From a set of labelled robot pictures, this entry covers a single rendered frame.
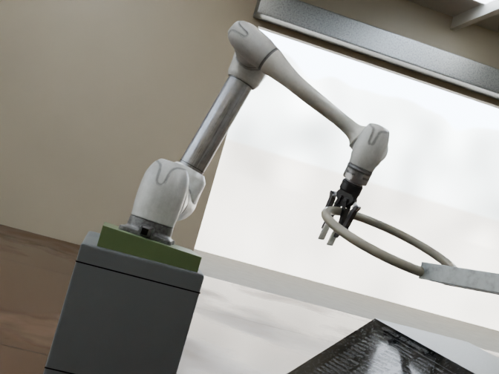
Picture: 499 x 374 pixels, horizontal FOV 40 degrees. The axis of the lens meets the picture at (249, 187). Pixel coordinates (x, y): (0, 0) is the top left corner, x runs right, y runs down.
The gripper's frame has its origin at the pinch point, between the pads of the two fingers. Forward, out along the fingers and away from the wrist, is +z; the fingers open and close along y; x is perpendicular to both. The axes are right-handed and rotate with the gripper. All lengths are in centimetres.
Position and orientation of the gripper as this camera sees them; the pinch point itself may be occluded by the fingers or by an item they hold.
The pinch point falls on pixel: (329, 234)
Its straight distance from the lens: 243.8
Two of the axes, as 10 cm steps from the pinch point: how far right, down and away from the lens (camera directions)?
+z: -4.0, 9.0, 2.0
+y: 6.2, 4.2, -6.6
